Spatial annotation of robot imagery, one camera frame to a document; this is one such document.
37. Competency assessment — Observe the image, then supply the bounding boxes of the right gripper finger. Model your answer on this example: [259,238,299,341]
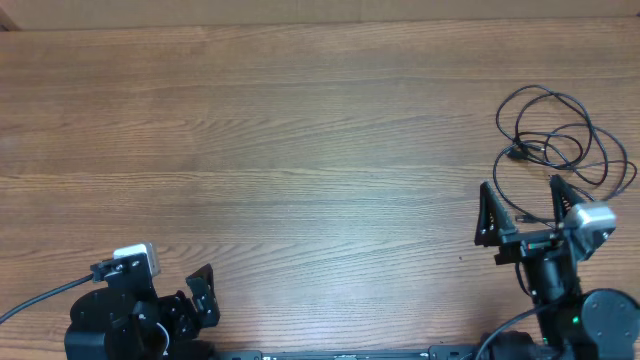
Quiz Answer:
[474,181,518,247]
[549,175,585,223]

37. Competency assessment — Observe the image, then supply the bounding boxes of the black cable black plugs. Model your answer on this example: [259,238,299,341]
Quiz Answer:
[491,126,639,226]

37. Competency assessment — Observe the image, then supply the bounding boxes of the black cable silver plug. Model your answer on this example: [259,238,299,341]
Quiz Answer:
[495,84,612,187]

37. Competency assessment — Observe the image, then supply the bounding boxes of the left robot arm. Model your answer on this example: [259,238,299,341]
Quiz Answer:
[64,252,220,360]

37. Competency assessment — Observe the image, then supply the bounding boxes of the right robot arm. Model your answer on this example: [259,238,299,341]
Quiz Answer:
[474,175,639,359]

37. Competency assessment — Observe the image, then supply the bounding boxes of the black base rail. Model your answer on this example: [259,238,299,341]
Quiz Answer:
[214,344,479,360]

